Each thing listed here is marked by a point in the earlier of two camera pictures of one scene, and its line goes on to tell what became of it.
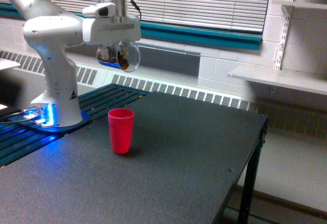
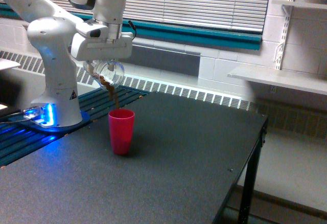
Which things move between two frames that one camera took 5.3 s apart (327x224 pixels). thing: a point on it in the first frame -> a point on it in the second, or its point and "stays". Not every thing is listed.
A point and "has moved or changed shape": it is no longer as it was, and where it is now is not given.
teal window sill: (179, 33) stays
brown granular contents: (123, 62) -> (112, 88)
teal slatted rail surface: (16, 139) stays
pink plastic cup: (121, 121) stays
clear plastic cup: (125, 56) has moved or changed shape
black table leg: (251, 176) stays
